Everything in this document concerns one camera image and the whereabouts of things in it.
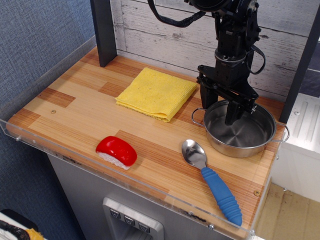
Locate dark grey right post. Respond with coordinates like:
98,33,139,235
278,6,320,124

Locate blue handled metal spoon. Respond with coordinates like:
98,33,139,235
181,139,243,227

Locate silver dispenser button panel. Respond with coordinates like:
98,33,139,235
102,197,165,240

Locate stainless steel pot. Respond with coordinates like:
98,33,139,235
191,100,290,158

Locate red toy sushi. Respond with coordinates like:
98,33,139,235
95,136,138,170

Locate dark grey left post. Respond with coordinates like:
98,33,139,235
90,0,118,67

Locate grey toy fridge cabinet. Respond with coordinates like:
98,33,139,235
46,152,233,240

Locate white ridged side appliance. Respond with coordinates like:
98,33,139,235
271,93,320,202

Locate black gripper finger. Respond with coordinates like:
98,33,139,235
200,84,219,109
224,101,245,126

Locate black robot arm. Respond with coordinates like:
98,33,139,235
189,0,261,126

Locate dark grey post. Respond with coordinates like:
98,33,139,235
278,6,320,124
90,0,118,67

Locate clear acrylic table guard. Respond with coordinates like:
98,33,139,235
1,38,280,240

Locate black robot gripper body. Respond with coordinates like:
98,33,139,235
197,56,259,114

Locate yellow object bottom left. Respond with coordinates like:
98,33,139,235
25,228,45,240

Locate yellow folded cloth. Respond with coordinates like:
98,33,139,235
115,67,197,122

